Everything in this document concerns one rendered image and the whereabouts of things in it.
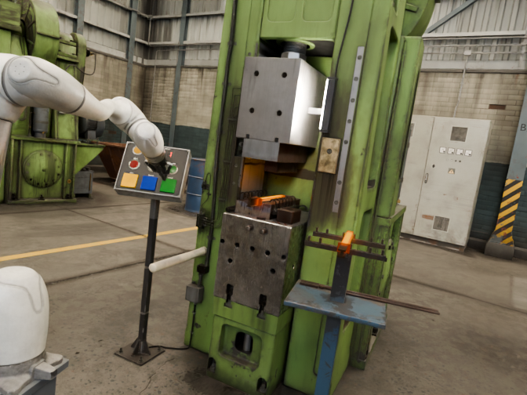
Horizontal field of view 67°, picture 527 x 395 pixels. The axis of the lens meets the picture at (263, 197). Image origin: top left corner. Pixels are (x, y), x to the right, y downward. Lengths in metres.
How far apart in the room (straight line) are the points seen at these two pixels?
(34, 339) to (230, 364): 1.23
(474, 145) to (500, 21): 2.23
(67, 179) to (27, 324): 5.58
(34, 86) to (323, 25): 1.39
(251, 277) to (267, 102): 0.87
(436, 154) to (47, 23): 6.11
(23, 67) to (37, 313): 0.62
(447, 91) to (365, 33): 5.83
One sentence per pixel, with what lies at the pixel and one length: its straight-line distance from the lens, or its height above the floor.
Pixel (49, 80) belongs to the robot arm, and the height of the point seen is 1.37.
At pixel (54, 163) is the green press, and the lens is 6.55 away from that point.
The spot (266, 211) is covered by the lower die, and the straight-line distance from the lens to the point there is 1.97.
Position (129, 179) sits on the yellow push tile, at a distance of 2.13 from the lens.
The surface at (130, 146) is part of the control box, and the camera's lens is 2.23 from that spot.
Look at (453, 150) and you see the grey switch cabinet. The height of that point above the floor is 1.59.
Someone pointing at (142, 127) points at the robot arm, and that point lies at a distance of 1.61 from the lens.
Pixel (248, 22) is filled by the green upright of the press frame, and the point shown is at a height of 1.91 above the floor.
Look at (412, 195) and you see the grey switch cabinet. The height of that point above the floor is 0.76.
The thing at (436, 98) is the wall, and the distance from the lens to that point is 7.82.
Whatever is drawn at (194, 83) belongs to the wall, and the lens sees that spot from 10.52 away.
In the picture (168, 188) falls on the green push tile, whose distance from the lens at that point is 2.07.
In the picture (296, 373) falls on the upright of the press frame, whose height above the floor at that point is 0.10.
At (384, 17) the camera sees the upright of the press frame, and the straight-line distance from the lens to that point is 2.07.
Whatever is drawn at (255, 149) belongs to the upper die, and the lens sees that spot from 1.99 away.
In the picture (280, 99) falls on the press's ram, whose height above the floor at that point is 1.50.
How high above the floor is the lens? 1.28
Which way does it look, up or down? 8 degrees down
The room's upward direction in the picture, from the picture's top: 8 degrees clockwise
